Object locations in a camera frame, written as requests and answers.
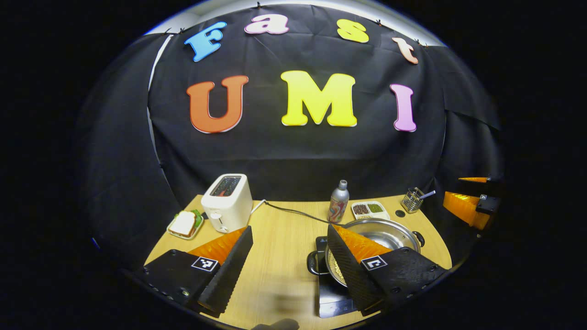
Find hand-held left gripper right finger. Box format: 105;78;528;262
327;224;450;317

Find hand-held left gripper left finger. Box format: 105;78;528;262
133;225;254;318

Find pile of yellow soybeans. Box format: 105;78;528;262
328;250;348;283

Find black induction cooktop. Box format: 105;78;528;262
315;236;381;319

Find stainless steel pot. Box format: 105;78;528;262
306;218;426;288

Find pale green rectangular tray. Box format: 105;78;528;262
166;209;205;240

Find white divided bean dish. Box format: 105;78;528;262
351;201;391;221

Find white toaster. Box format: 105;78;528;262
201;173;253;233

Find sandwich with lettuce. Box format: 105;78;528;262
170;209;202;238

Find silver printed drink bottle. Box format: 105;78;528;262
327;180;350;224

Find wire mesh holder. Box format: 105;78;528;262
401;187;425;214

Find black power cable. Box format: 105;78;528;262
250;199;333;225

